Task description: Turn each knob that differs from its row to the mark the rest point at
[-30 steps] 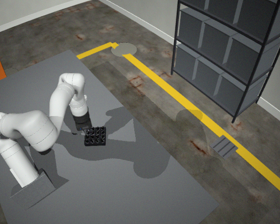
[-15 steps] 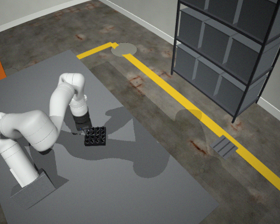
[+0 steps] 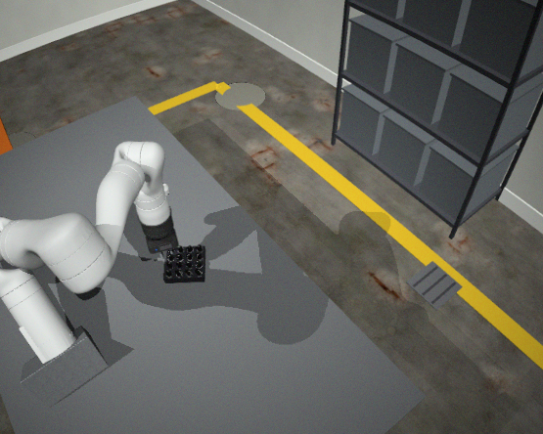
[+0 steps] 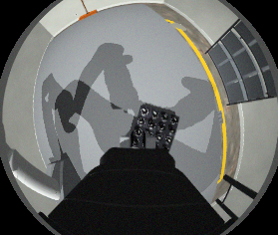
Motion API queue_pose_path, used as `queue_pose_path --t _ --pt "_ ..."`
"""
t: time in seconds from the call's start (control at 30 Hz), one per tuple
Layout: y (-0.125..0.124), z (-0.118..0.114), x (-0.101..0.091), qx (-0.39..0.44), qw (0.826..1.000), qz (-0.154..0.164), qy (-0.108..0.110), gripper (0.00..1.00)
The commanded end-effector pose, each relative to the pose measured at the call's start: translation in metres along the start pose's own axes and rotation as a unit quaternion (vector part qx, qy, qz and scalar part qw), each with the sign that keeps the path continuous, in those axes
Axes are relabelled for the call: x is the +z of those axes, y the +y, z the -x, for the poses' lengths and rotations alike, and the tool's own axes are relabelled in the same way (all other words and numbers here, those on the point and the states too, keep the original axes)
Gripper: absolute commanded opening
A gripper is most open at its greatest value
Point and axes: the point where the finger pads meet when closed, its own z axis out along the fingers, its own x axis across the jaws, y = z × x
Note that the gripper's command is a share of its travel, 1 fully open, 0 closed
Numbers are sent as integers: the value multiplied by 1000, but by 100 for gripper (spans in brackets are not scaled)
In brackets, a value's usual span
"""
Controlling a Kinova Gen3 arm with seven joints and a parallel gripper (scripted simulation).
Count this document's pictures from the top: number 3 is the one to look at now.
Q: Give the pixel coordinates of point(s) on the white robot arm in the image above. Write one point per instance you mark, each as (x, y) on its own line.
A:
(80, 255)

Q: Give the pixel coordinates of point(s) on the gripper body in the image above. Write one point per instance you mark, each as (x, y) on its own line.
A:
(157, 225)

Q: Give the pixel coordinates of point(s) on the black knob box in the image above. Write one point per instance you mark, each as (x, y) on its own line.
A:
(196, 269)

